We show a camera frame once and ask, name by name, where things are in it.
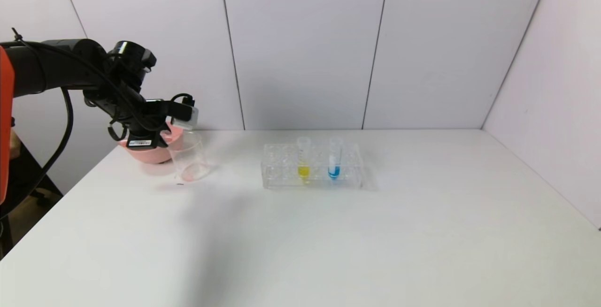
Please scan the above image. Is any test tube with yellow pigment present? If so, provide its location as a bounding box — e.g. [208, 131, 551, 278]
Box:
[297, 137, 311, 183]

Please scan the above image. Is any test tube with blue pigment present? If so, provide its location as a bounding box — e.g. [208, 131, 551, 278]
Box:
[328, 137, 343, 181]

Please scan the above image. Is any clear acrylic test tube rack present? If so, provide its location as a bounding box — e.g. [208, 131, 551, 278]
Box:
[262, 143, 364, 190]

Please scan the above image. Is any clear plastic beaker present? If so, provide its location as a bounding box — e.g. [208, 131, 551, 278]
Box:
[168, 131, 208, 182]

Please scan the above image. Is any pink bowl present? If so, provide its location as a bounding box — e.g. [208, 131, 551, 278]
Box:
[118, 124, 185, 164]

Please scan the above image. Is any dark equipment beside table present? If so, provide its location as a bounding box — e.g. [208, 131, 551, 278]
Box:
[0, 129, 64, 257]

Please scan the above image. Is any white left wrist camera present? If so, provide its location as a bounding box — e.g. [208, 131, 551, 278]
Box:
[171, 105, 199, 130]

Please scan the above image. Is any thin black camera cable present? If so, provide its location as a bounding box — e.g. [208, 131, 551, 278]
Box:
[170, 93, 195, 110]

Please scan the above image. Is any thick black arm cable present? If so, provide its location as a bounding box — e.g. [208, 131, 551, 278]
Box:
[0, 86, 76, 219]

